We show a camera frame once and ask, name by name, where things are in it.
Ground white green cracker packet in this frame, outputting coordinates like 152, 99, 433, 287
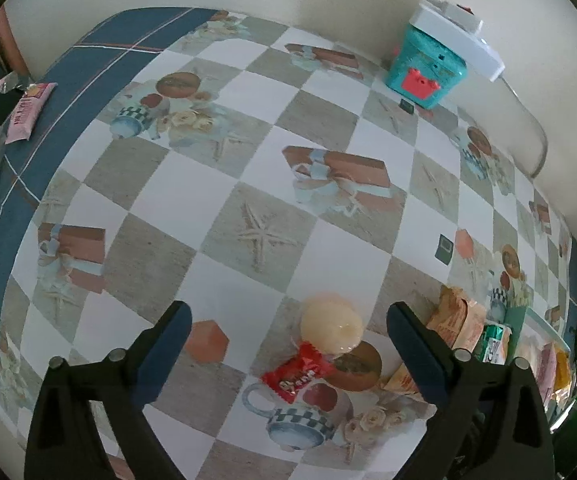
474, 323, 512, 365

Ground pink snack bag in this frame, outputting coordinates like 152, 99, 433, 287
537, 342, 557, 408

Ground orange striped bread packet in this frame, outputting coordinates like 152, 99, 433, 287
383, 285, 487, 402

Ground small cream round bun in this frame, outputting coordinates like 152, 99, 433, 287
299, 294, 364, 356

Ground small red candy packet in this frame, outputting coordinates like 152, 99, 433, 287
261, 341, 335, 404

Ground yellow soft bread packet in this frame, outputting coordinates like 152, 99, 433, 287
554, 348, 573, 405

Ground teal rimmed white tray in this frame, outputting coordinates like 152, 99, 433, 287
504, 307, 570, 420

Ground small pink candy packet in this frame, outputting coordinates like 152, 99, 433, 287
5, 82, 58, 145

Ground checkered patterned tablecloth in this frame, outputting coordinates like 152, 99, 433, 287
0, 9, 577, 479

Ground teal toy box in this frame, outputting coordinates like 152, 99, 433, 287
385, 25, 467, 110

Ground silver foil wrapper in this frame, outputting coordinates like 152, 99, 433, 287
0, 72, 34, 94

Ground white power strip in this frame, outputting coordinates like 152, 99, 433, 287
409, 2, 505, 81

